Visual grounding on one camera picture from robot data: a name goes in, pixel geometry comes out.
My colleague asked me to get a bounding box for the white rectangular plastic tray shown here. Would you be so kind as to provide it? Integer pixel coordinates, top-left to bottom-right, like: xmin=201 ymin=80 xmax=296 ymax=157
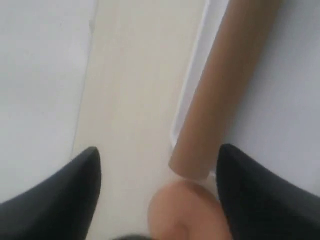
xmin=169 ymin=0 xmax=320 ymax=197

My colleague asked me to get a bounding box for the brown cardboard tube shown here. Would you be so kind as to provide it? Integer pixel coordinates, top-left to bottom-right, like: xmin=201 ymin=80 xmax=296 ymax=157
xmin=169 ymin=0 xmax=282 ymax=181

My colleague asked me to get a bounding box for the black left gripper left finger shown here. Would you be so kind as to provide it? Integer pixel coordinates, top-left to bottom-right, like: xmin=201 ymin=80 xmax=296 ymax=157
xmin=0 ymin=147 xmax=102 ymax=240

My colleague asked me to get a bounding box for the wooden paper towel holder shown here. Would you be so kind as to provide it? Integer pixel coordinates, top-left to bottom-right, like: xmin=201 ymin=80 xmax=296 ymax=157
xmin=147 ymin=180 xmax=232 ymax=240

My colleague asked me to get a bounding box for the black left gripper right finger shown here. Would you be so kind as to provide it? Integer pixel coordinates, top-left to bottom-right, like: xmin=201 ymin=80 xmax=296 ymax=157
xmin=216 ymin=144 xmax=320 ymax=240

